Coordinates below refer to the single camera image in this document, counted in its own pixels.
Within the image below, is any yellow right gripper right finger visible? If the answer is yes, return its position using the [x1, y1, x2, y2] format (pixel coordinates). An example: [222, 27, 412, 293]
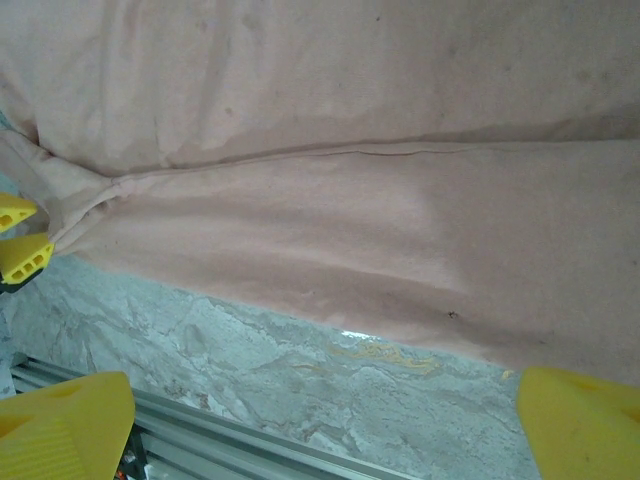
[515, 366, 640, 480]

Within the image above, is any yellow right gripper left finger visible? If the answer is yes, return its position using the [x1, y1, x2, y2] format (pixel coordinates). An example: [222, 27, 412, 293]
[0, 370, 136, 480]

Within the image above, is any pink printed t-shirt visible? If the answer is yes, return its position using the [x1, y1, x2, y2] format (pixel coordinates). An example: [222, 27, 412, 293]
[0, 0, 640, 390]

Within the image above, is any aluminium mounting rail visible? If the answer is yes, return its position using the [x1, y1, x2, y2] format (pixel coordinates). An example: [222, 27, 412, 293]
[8, 351, 419, 480]

